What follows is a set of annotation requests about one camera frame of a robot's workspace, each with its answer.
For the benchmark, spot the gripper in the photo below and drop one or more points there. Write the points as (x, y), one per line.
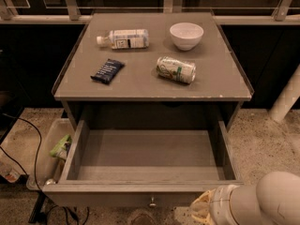
(219, 203)

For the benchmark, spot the grey top drawer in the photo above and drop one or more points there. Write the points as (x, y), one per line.
(126, 167)

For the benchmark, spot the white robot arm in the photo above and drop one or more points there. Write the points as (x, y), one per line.
(274, 200)

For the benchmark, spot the metal top drawer knob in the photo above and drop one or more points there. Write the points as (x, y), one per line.
(152, 203)

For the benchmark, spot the grey drawer cabinet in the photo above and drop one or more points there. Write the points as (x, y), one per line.
(219, 77)

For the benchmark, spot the green white soda can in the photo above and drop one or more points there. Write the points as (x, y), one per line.
(176, 70)

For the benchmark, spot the green snack bag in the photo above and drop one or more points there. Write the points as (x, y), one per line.
(61, 149)

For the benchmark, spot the clear plastic storage bin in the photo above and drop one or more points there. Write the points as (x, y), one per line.
(47, 170)

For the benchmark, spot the dark blue snack packet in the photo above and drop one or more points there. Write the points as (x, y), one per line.
(108, 71)

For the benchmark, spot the white ceramic bowl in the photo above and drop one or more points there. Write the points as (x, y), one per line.
(186, 35)

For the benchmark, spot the clear plastic water bottle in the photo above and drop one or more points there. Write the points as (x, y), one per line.
(125, 39)

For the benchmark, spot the metal window railing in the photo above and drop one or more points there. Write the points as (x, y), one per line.
(81, 11)

